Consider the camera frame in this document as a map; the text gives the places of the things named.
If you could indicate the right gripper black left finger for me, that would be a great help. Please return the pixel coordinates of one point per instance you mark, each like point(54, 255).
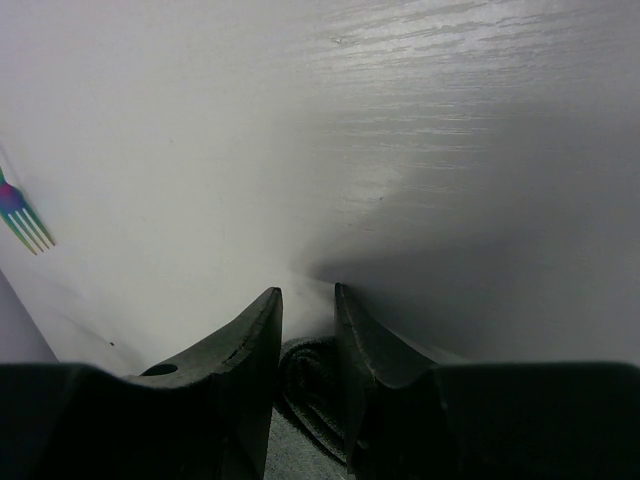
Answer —
point(225, 386)

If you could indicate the dark grey cloth napkin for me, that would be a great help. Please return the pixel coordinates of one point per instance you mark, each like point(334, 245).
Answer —
point(306, 438)

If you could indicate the silver metal fork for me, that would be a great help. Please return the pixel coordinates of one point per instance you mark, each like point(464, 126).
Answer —
point(19, 216)

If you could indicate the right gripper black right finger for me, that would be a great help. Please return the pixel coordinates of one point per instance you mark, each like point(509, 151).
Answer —
point(393, 424)

